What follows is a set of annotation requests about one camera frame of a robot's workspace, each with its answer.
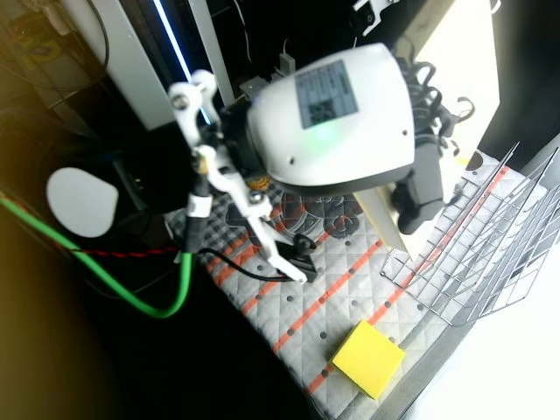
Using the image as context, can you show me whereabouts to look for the grey column with blue light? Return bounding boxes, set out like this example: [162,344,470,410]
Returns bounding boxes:
[60,0,236,132]

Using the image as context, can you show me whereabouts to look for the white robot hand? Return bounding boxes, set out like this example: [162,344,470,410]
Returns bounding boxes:
[244,37,478,236]

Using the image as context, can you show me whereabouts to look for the grey quilt with printed bear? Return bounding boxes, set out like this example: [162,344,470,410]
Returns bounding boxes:
[164,143,550,420]

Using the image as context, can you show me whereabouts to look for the thin white cable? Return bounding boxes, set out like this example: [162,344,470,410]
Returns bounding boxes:
[230,0,254,63]

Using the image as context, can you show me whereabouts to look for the white power strip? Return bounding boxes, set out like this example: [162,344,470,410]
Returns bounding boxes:
[238,76,273,102]

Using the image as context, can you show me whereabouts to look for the wire dish rack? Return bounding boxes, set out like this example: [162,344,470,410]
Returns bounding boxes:
[379,140,560,328]

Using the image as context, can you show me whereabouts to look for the black looped cable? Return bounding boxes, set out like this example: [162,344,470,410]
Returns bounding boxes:
[0,0,110,94]

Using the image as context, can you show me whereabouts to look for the yellow square sponge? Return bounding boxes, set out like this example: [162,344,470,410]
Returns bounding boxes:
[331,319,407,402]

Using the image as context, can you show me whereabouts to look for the white charger plug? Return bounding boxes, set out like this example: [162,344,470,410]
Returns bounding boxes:
[276,38,296,79]

